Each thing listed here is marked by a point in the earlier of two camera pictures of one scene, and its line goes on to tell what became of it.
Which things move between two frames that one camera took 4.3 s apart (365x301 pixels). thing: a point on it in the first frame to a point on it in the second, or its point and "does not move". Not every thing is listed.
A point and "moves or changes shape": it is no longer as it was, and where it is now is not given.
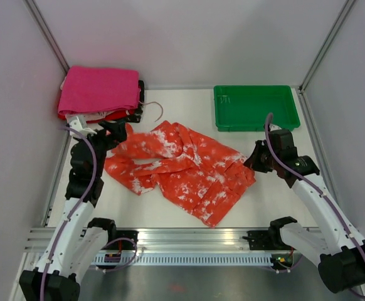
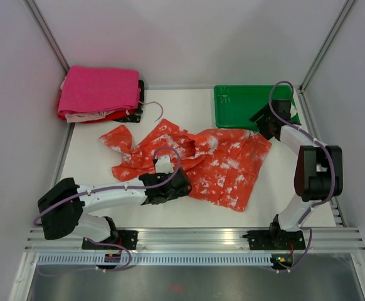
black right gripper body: x=263 y=160 to x=263 y=123
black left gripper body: x=104 y=143 to x=175 y=195
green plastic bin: x=244 y=108 does not move
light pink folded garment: x=89 y=116 does not move
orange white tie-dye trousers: x=202 y=177 moves or changes shape
